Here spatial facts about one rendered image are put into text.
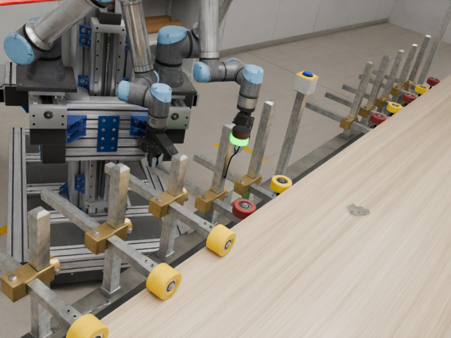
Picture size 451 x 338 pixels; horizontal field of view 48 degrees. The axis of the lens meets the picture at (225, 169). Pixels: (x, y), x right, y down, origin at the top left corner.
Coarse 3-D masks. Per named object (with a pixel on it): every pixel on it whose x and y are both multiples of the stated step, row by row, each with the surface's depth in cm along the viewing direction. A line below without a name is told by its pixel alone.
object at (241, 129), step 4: (236, 128) 169; (240, 128) 169; (244, 128) 170; (240, 132) 167; (244, 132) 167; (228, 144) 173; (232, 144) 175; (236, 152) 174; (232, 156) 176; (228, 164) 178; (224, 176) 181
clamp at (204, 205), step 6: (204, 192) 182; (210, 192) 183; (222, 192) 185; (198, 198) 179; (210, 198) 180; (216, 198) 182; (222, 198) 186; (198, 204) 180; (204, 204) 179; (210, 204) 180; (204, 210) 180
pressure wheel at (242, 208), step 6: (234, 204) 173; (240, 204) 174; (246, 204) 174; (252, 204) 175; (234, 210) 173; (240, 210) 171; (246, 210) 172; (252, 210) 172; (240, 216) 172; (246, 216) 172
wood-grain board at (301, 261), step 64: (384, 128) 255; (448, 128) 270; (320, 192) 191; (384, 192) 200; (448, 192) 209; (192, 256) 148; (256, 256) 153; (320, 256) 159; (384, 256) 164; (448, 256) 171; (128, 320) 124; (192, 320) 128; (256, 320) 132; (320, 320) 136; (384, 320) 140; (448, 320) 144
